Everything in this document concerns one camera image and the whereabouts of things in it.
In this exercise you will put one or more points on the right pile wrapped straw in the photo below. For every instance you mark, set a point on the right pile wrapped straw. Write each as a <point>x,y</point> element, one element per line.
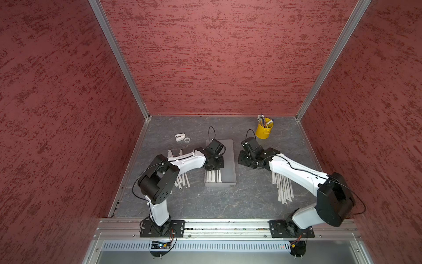
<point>273,176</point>
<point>283,190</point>
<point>279,188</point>
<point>289,185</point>

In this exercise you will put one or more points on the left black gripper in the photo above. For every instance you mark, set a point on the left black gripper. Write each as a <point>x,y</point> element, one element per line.
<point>220,166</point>

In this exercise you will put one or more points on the yellow pen holder cup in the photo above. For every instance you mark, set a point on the yellow pen holder cup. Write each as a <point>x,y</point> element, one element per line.
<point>263,132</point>

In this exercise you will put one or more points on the aluminium front rail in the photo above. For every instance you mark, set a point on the aluminium front rail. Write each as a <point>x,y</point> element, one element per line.
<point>224,229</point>

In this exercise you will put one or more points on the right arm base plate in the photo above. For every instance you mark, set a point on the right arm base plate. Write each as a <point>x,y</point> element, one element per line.
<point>288,230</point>

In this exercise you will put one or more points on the right aluminium corner post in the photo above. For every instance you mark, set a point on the right aluminium corner post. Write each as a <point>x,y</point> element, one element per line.
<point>350,26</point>

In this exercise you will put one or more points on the translucent plastic storage box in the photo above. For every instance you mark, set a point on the translucent plastic storage box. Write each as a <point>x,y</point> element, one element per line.
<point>228,172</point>

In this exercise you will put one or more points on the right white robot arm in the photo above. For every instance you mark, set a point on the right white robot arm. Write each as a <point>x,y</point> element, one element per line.
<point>334,199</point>

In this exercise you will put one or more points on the left aluminium corner post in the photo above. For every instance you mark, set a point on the left aluminium corner post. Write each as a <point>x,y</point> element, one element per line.
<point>117,52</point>

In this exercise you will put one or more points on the aluminium corner post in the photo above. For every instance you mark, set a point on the aluminium corner post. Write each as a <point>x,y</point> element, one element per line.
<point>350,26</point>
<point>117,52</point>

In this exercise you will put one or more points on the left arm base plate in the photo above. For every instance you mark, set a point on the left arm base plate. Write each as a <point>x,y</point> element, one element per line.
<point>172,228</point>

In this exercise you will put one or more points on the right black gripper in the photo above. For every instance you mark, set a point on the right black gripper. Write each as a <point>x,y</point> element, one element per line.
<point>240,160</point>

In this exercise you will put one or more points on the pens in yellow cup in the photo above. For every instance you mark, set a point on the pens in yellow cup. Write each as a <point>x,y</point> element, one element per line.
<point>263,121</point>

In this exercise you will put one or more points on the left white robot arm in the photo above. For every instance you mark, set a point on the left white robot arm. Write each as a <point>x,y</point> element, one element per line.
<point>157,181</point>

